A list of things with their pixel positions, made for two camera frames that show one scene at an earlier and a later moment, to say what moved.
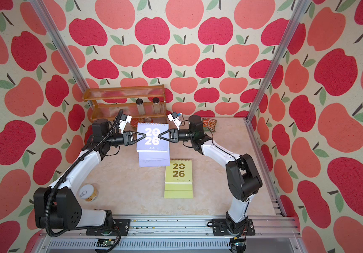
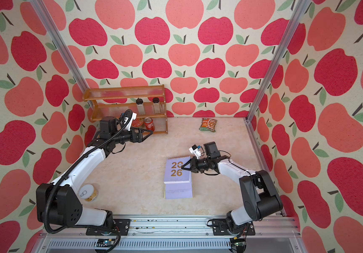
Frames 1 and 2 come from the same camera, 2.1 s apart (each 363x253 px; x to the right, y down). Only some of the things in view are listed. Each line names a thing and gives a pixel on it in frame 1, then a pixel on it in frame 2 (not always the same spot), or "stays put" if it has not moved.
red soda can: (148, 119) stays put
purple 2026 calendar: (153, 150) → (178, 182)
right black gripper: (174, 136) → (193, 162)
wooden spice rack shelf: (142, 104) stays put
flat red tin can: (134, 122) stays put
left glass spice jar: (139, 102) stays put
